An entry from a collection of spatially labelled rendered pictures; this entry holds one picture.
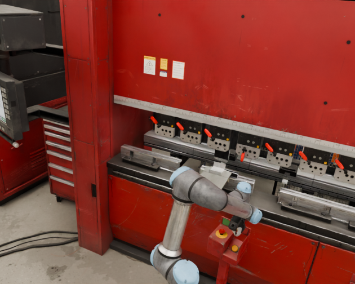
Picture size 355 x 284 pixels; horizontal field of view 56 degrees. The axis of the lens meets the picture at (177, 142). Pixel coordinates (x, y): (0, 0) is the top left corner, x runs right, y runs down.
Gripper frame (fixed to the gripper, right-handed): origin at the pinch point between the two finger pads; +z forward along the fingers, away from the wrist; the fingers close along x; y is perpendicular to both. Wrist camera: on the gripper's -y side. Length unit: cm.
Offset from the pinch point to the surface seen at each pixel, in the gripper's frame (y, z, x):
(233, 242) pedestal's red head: 4.3, 10.6, 2.4
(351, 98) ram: 52, -77, -34
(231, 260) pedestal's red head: -6.3, 14.1, -2.0
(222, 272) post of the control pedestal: -2.5, 32.8, 4.5
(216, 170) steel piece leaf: 34.4, -13.5, 32.9
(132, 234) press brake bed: 10, 61, 92
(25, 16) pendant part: -28, -112, 124
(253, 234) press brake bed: 27.1, 19.7, -2.6
